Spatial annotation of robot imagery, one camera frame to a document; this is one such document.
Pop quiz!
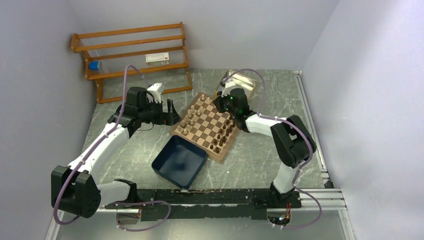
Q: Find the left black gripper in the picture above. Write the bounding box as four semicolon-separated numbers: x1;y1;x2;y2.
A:
138;97;181;126

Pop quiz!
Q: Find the gold metal tin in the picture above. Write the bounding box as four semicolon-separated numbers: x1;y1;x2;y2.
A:
213;69;257;100

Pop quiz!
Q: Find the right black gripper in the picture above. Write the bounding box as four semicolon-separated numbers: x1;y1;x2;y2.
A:
213;88;238;117

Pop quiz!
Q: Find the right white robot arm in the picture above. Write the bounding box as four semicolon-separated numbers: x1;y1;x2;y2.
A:
213;88;317;207

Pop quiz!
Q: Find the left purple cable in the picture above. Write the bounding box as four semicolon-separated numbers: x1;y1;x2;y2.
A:
52;64;171;233

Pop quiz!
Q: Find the white red box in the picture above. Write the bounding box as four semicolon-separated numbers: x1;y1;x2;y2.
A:
145;52;170;66

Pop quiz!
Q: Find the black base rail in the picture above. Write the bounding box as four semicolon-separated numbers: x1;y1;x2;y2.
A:
103;188;302;222

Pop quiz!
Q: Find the blue capped container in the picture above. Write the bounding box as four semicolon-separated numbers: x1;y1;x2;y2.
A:
88;61;102;71

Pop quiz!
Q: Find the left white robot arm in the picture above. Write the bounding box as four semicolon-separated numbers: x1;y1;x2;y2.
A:
50;83;181;218

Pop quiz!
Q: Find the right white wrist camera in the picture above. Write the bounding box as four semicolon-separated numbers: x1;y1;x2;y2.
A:
222;78;237;96

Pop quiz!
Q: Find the wooden shelf rack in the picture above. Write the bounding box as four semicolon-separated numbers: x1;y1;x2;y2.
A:
70;22;193;104

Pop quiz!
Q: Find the blue square tray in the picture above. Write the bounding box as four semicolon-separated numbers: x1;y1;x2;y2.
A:
151;135;208;190

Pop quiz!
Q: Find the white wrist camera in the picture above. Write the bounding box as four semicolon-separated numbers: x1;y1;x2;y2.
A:
222;78;237;96
147;82;165;103

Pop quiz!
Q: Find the dark chess pieces group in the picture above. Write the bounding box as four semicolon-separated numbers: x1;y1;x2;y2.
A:
209;114;237;155

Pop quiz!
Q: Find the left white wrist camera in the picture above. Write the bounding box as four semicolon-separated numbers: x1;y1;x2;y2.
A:
147;82;165;103

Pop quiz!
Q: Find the wooden chess board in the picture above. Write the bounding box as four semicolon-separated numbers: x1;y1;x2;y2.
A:
169;92;240;162

